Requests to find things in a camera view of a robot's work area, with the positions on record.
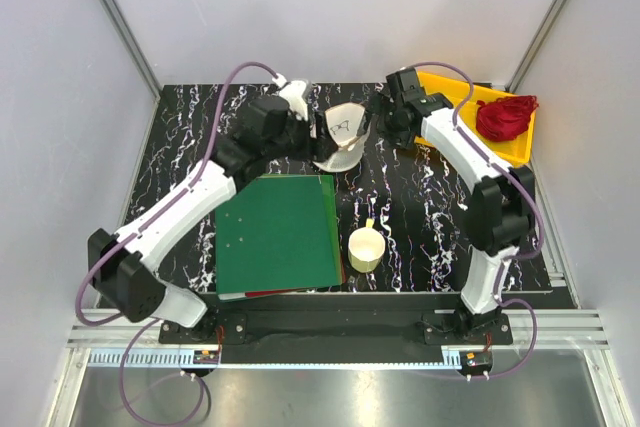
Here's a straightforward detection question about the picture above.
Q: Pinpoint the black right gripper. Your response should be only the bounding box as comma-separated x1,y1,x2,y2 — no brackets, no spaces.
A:
357,91,415,152

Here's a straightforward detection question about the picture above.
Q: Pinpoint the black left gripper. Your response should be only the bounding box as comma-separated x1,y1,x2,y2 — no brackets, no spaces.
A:
264,109,337,163

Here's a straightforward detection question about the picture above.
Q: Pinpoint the white mesh laundry bag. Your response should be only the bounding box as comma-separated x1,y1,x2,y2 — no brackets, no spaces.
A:
313,102,368,173

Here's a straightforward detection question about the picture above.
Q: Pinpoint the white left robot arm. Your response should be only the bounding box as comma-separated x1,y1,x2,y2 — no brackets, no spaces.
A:
83,95,337,343

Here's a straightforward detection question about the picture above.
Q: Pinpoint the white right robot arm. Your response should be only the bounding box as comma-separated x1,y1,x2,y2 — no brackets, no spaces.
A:
364,65,544,344

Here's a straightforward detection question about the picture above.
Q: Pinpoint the green binder folder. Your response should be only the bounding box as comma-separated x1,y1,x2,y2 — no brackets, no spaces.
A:
215,175,345,302

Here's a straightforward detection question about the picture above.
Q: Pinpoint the pale green ceramic mug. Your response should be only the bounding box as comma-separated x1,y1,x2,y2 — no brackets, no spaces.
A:
348,218,386,273

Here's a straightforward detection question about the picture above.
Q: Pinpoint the red cloth bundle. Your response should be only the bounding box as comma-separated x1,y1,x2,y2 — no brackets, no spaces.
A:
476,95,539,142

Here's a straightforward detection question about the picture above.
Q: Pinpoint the yellow plastic tray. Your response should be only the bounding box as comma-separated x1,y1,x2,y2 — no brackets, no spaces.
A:
412,71,537,170

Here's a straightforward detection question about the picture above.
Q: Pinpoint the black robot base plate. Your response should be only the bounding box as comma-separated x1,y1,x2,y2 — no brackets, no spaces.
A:
159,293,513,366

